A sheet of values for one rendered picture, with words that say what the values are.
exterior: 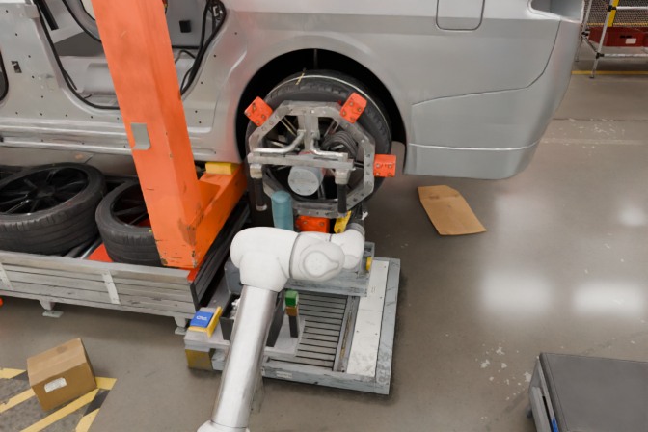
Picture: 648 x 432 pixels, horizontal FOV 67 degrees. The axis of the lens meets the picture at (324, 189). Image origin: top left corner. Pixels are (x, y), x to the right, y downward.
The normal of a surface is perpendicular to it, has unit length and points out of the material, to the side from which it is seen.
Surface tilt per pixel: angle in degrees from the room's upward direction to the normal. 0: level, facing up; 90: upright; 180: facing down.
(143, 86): 90
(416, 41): 90
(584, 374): 0
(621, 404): 0
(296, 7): 90
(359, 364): 0
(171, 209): 90
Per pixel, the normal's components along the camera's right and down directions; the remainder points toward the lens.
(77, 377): 0.53, 0.43
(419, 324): -0.04, -0.85
